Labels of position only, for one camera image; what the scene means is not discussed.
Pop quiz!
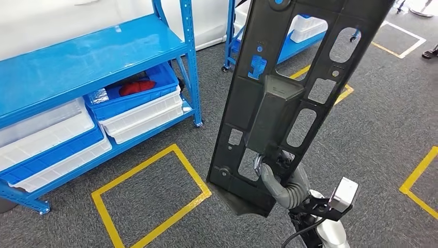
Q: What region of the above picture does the yellow floor tape square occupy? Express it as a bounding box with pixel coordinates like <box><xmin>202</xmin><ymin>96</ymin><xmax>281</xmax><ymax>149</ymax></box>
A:
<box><xmin>91</xmin><ymin>144</ymin><xmax>213</xmax><ymax>248</ymax></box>
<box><xmin>289</xmin><ymin>64</ymin><xmax>355</xmax><ymax>106</ymax></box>

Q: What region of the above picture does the black plastic panel part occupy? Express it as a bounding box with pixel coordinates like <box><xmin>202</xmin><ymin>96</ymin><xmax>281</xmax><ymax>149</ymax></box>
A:
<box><xmin>206</xmin><ymin>0</ymin><xmax>396</xmax><ymax>218</ymax></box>

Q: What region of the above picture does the blue wheeled shelf rack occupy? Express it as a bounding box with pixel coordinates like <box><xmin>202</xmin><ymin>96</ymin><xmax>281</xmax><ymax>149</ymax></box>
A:
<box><xmin>222</xmin><ymin>0</ymin><xmax>329</xmax><ymax>73</ymax></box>

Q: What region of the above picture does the silver foil item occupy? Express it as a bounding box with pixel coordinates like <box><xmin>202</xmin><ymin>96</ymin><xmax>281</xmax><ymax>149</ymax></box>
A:
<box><xmin>89</xmin><ymin>88</ymin><xmax>110</xmax><ymax>105</ymax></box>

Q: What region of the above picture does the white car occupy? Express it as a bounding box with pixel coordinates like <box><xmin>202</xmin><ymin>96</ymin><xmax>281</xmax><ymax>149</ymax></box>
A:
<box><xmin>0</xmin><ymin>0</ymin><xmax>233</xmax><ymax>63</ymax></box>

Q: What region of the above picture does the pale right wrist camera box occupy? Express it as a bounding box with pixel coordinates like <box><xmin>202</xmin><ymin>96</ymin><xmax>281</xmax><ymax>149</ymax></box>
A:
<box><xmin>328</xmin><ymin>177</ymin><xmax>359</xmax><ymax>213</ymax></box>

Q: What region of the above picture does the person's shoe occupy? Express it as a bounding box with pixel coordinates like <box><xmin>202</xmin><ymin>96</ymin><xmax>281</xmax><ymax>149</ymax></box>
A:
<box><xmin>421</xmin><ymin>43</ymin><xmax>438</xmax><ymax>60</ymax></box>

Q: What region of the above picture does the large blue metal shelf rack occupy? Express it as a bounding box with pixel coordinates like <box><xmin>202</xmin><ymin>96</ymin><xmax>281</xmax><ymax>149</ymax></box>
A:
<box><xmin>0</xmin><ymin>0</ymin><xmax>204</xmax><ymax>215</ymax></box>

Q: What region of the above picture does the red item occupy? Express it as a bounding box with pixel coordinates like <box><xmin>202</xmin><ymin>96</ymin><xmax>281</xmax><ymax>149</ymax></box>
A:
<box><xmin>118</xmin><ymin>80</ymin><xmax>157</xmax><ymax>97</ymax></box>

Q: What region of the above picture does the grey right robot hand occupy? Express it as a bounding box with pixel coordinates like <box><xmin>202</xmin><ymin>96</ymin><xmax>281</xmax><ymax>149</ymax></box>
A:
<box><xmin>253</xmin><ymin>152</ymin><xmax>311</xmax><ymax>207</ymax></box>

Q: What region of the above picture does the blue plastic bin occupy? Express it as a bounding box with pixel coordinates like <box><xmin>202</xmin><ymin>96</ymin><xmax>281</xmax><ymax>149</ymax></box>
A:
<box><xmin>84</xmin><ymin>63</ymin><xmax>180</xmax><ymax>121</ymax></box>
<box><xmin>0</xmin><ymin>125</ymin><xmax>105</xmax><ymax>185</ymax></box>

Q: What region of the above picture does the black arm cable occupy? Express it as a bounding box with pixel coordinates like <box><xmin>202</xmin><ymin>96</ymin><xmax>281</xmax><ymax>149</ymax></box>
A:
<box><xmin>280</xmin><ymin>215</ymin><xmax>329</xmax><ymax>248</ymax></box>

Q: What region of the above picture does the white plastic bin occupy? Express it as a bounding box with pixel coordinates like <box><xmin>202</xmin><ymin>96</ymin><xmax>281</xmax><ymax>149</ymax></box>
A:
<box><xmin>8</xmin><ymin>136</ymin><xmax>113</xmax><ymax>193</ymax></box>
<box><xmin>290</xmin><ymin>14</ymin><xmax>329</xmax><ymax>44</ymax></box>
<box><xmin>233</xmin><ymin>2</ymin><xmax>251</xmax><ymax>38</ymax></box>
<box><xmin>109</xmin><ymin>102</ymin><xmax>185</xmax><ymax>145</ymax></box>
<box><xmin>0</xmin><ymin>97</ymin><xmax>96</xmax><ymax>172</ymax></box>
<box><xmin>99</xmin><ymin>86</ymin><xmax>183</xmax><ymax>136</ymax></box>

